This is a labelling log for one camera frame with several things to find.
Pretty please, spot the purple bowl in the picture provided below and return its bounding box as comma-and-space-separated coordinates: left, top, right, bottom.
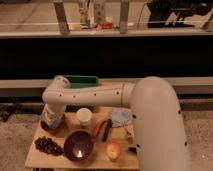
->
63, 130, 94, 162

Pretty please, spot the red chili pepper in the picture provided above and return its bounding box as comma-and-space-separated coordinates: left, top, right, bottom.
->
92, 119, 106, 138

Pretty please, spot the wooden board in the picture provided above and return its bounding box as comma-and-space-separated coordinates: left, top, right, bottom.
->
24, 81, 141, 171

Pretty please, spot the green plastic bin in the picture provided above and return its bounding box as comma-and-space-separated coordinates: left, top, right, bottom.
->
59, 75, 100, 113

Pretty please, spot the dark green cucumber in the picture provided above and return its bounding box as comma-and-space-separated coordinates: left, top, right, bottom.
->
102, 119, 112, 142

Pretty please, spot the red yellow apple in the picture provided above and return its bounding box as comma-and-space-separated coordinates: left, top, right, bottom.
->
106, 142, 121, 161

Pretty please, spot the blue sponge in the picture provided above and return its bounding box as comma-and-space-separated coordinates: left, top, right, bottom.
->
41, 112, 63, 129

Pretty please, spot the red bowl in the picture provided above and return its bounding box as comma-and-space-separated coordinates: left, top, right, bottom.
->
40, 114, 65, 131

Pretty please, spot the bunch of dark grapes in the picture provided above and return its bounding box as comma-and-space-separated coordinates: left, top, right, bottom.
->
34, 136, 63, 156

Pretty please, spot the white cup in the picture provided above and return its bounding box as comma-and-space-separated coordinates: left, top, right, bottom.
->
76, 108, 92, 127

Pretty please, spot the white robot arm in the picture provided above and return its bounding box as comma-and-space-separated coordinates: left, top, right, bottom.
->
42, 76, 191, 171

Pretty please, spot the blue cloth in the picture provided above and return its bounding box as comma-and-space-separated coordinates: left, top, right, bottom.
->
110, 108, 132, 128

